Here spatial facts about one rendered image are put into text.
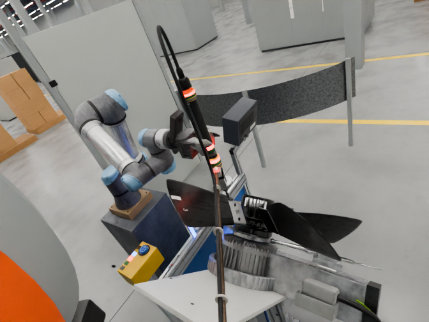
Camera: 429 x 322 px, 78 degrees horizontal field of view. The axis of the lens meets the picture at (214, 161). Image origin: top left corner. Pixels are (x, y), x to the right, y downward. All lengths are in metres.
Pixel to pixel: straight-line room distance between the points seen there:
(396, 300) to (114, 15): 3.11
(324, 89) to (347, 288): 2.19
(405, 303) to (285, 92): 1.85
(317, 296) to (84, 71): 2.38
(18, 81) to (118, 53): 6.19
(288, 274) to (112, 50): 2.44
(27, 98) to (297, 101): 7.48
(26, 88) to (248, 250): 8.36
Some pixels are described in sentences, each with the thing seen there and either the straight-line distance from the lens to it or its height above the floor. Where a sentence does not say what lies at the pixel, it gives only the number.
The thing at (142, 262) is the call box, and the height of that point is 1.07.
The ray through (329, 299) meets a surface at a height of 1.15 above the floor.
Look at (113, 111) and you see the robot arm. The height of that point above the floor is 1.59.
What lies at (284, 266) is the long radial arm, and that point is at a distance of 0.94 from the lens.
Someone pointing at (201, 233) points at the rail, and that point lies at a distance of 1.50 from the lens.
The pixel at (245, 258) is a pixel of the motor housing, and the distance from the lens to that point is 0.92.
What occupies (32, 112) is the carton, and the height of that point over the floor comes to 0.55.
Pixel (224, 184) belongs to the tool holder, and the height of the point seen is 1.34.
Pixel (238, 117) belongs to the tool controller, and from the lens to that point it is 1.58.
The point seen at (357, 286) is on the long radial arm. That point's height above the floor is 1.14.
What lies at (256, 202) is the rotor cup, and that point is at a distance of 0.95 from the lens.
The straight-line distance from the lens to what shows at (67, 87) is 2.57.
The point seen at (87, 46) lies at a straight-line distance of 2.71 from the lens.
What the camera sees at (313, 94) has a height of 0.74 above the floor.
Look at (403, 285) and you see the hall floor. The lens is 2.24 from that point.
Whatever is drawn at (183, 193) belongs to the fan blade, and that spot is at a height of 1.41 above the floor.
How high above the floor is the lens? 1.92
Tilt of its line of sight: 33 degrees down
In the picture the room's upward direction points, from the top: 21 degrees counter-clockwise
